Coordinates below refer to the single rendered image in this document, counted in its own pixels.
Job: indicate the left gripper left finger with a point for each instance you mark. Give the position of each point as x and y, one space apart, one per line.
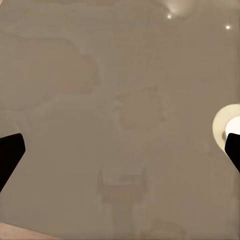
12 148

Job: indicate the coffee table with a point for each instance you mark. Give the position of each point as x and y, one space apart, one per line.
125 107

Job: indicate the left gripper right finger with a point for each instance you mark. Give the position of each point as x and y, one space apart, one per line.
232 148

